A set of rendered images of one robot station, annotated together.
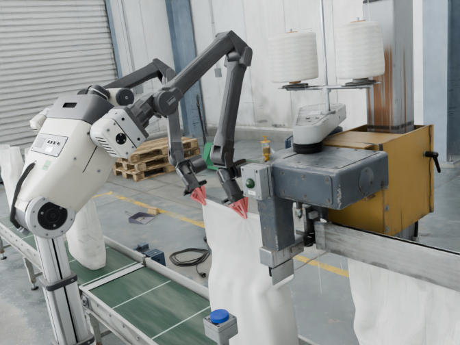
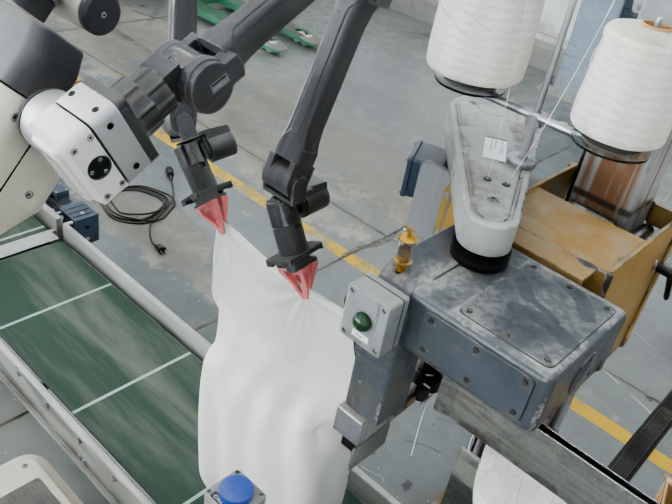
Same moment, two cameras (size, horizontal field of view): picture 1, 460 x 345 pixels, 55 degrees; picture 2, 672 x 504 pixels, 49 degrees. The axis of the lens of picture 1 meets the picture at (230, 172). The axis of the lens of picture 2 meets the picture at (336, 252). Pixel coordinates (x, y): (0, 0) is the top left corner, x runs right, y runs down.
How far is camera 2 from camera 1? 0.55 m
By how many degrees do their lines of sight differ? 23
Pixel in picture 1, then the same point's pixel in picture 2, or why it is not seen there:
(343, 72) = (594, 127)
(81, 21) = not seen: outside the picture
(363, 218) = not seen: hidden behind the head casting
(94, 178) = (16, 208)
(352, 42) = (636, 78)
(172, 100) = (221, 82)
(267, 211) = (376, 362)
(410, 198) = not seen: hidden behind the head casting
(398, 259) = (581, 491)
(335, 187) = (537, 400)
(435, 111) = (600, 12)
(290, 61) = (484, 47)
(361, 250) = (518, 447)
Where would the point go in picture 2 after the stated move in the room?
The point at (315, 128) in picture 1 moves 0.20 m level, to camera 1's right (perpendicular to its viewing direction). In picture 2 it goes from (509, 232) to (636, 239)
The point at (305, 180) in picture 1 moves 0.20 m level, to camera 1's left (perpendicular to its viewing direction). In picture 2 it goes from (478, 358) to (329, 355)
